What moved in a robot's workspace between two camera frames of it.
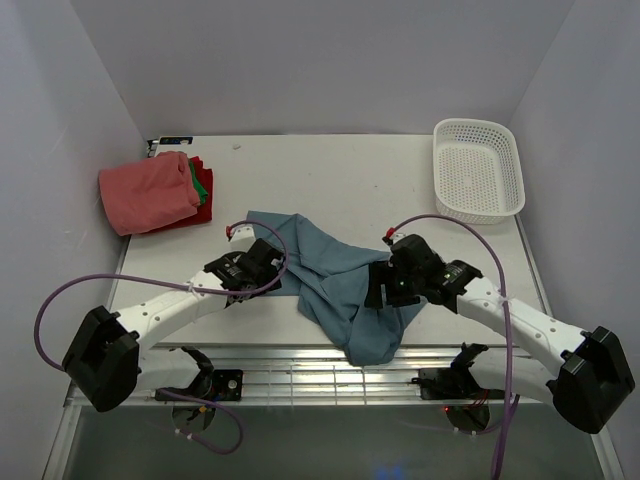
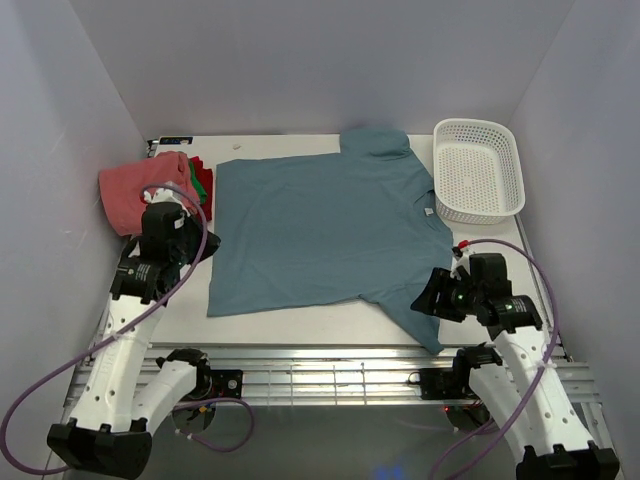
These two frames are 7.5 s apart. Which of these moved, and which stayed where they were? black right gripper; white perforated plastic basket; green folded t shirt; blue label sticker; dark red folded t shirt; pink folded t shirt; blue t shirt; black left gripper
Moved: black right gripper; blue t shirt; black left gripper
Stayed: pink folded t shirt; blue label sticker; green folded t shirt; white perforated plastic basket; dark red folded t shirt
